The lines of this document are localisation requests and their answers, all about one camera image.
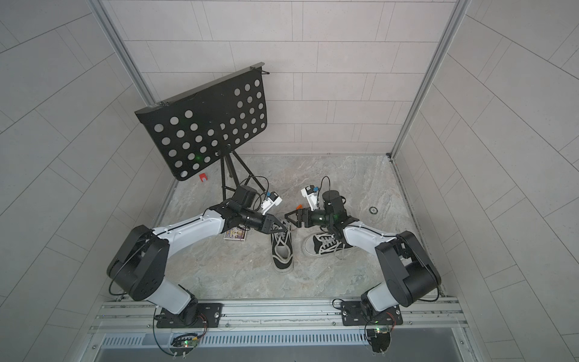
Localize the black canvas sneaker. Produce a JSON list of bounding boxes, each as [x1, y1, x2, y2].
[[271, 220, 293, 274], [302, 232, 352, 257]]

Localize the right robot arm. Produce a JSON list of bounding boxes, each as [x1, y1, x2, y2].
[[284, 190, 441, 317]]

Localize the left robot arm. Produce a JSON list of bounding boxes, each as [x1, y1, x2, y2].
[[106, 186, 287, 322]]

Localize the purple card box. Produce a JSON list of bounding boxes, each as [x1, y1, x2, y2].
[[224, 227, 248, 241]]

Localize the black perforated music stand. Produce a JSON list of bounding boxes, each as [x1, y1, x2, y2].
[[135, 63, 268, 184]]

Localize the right green circuit board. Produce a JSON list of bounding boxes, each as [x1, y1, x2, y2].
[[365, 329, 391, 354]]

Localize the green circuit board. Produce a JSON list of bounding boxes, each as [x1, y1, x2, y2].
[[365, 329, 391, 354], [171, 333, 199, 348]]

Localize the left green circuit board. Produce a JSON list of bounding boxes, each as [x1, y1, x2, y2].
[[171, 333, 199, 348]]

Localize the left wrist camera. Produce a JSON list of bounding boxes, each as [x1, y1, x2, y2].
[[260, 192, 282, 215]]

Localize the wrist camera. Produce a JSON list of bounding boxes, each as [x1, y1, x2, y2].
[[260, 192, 282, 215], [301, 185, 319, 211]]

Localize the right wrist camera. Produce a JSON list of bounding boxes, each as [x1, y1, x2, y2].
[[301, 185, 319, 211]]

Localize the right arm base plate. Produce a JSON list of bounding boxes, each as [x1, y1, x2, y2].
[[332, 299, 403, 327]]

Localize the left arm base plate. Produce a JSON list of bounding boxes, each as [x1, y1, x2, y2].
[[154, 303, 224, 329]]

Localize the aluminium rail frame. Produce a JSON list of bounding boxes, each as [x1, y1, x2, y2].
[[89, 297, 468, 333]]

